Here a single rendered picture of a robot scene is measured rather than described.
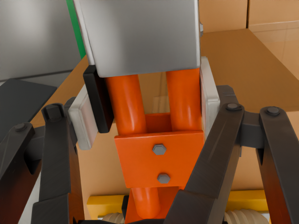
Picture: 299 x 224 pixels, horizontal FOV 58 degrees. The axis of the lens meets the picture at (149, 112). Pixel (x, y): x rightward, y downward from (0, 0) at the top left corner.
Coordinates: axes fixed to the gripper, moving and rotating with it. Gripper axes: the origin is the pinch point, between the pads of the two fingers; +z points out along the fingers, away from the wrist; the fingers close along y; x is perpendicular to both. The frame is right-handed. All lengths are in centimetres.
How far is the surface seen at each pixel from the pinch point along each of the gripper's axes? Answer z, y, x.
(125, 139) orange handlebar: -2.1, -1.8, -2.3
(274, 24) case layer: 53, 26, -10
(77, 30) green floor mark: 107, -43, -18
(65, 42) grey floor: 107, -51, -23
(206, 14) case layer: 53, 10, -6
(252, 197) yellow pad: 11.0, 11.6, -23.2
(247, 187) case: 12.9, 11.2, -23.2
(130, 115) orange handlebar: -1.6, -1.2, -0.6
